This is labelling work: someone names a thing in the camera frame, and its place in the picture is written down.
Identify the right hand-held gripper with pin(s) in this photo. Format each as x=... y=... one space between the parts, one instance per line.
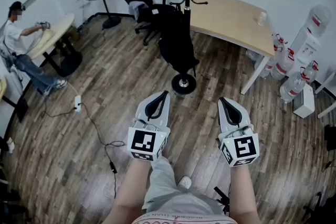
x=244 y=148

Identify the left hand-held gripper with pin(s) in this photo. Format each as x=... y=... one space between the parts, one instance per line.
x=143 y=140

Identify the black backpack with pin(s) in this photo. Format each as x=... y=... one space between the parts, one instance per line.
x=176 y=44

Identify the person's left forearm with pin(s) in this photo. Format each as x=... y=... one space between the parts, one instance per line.
x=131 y=186

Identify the person's right forearm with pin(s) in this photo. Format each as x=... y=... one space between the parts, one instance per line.
x=242 y=191

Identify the clear water jug red cap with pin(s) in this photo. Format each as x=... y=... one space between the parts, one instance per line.
x=283 y=64
x=294 y=86
x=311 y=73
x=265 y=66
x=278 y=44

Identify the white box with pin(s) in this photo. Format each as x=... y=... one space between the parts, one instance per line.
x=304 y=102

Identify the grey shorts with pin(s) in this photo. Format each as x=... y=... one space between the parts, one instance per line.
x=162 y=186

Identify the white shoe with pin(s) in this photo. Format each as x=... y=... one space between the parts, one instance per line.
x=184 y=182

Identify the black bag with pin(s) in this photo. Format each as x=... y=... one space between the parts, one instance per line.
x=330 y=136

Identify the light wooden desk white legs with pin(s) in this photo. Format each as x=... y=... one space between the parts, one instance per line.
x=228 y=18

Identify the small white tag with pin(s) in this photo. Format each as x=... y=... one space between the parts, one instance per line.
x=155 y=11

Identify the clear plastic cup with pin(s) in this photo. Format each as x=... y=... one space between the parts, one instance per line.
x=261 y=18

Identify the grey cloth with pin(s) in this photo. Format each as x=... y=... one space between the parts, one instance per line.
x=136 y=8

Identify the white shirt pink print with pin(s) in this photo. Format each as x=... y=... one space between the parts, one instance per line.
x=183 y=219

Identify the round wooden table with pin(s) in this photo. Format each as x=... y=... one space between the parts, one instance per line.
x=60 y=26

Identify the beige bundle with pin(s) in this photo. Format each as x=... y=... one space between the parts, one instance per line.
x=44 y=39

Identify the large clear water barrel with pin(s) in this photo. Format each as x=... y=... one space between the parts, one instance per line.
x=319 y=17

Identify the white table frame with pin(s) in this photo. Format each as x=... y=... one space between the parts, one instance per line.
x=326 y=110

